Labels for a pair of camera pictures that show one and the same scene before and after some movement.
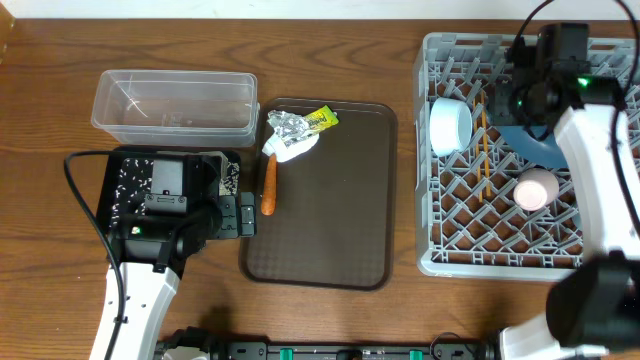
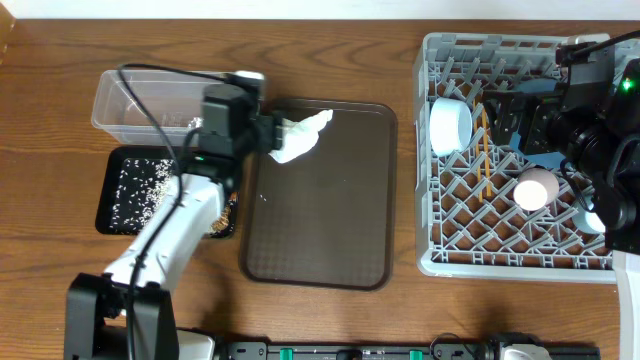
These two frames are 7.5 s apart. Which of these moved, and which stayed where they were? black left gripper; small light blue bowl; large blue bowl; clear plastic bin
Moved: black left gripper
Stayed: clear plastic bin; large blue bowl; small light blue bowl
